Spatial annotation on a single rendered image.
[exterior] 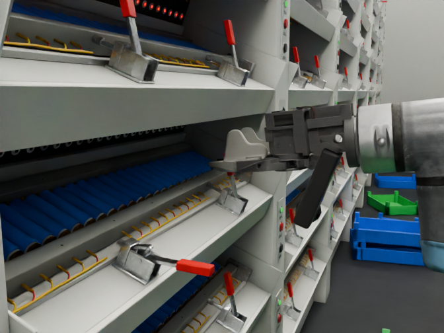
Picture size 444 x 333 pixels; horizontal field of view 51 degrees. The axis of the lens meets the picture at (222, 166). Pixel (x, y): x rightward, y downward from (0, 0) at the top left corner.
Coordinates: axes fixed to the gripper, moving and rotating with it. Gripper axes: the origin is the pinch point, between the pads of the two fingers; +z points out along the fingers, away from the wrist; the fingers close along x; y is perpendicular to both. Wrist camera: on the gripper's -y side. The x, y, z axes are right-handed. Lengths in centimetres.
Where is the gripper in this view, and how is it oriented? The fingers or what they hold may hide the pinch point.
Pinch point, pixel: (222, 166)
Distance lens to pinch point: 69.7
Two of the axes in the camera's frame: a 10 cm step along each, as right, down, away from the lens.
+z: -9.2, 0.7, 3.8
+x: -3.7, 1.5, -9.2
